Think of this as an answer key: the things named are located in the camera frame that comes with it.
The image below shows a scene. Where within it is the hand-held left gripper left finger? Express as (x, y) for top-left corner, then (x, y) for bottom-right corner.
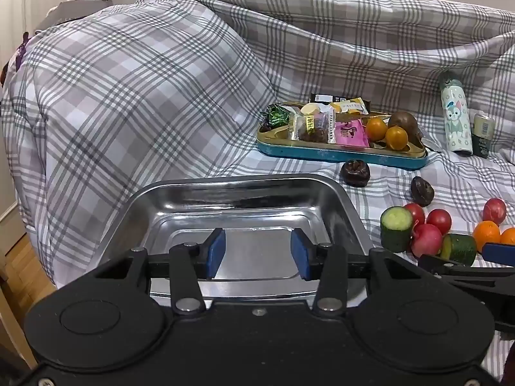
(94, 228), (227, 315)

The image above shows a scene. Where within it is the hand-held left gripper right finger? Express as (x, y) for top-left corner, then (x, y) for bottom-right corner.
(290, 228), (423, 317)

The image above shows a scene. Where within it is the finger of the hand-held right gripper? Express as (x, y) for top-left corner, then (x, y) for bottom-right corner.
(482, 243), (515, 268)
(417, 255), (515, 281)

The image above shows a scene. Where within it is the cucumber piece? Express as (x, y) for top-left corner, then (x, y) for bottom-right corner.
(380, 206), (414, 253)
(440, 233), (477, 267)

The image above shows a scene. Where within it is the red radish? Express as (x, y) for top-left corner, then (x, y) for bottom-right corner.
(410, 224), (443, 259)

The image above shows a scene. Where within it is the red apple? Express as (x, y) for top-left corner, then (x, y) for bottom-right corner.
(482, 198), (507, 226)

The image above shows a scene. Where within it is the red cherry tomato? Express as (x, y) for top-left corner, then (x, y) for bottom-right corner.
(426, 208), (452, 236)
(403, 203), (426, 226)

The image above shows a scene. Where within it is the stainless steel tray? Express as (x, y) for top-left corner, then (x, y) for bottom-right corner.
(98, 174), (369, 310)

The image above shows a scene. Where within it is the blue and gold tin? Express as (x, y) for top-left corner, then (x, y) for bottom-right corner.
(257, 101), (428, 170)

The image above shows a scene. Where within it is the green and cream can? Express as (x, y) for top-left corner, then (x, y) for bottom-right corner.
(472, 113), (496, 159)

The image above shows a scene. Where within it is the silver foil packet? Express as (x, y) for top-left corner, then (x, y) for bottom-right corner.
(420, 134), (442, 153)

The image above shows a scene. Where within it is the clear packet of brown cake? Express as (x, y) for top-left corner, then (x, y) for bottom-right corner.
(293, 110), (336, 144)

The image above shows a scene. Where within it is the pink snack packet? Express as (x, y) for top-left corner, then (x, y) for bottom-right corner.
(335, 120), (370, 148)

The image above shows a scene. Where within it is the green wrapped candy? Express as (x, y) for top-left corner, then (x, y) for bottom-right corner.
(268, 104), (291, 128)

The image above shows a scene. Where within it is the white cartoon print bottle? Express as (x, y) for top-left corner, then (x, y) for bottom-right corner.
(438, 70), (473, 157)

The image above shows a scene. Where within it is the brown round fruit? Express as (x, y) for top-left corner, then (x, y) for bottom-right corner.
(387, 111), (420, 139)

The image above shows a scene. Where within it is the yellow pastry packet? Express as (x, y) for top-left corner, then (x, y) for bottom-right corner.
(331, 97), (370, 116)

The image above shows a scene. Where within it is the black snack packet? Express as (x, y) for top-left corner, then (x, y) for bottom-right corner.
(310, 93), (347, 105)

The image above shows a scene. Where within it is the plaid blanket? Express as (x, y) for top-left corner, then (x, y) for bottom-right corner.
(0, 0), (515, 371)

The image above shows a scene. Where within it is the purple cloth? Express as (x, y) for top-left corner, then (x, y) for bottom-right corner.
(0, 32), (31, 85)

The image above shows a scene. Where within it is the grey cardboard box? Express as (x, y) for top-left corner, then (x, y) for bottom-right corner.
(43, 0), (111, 25)

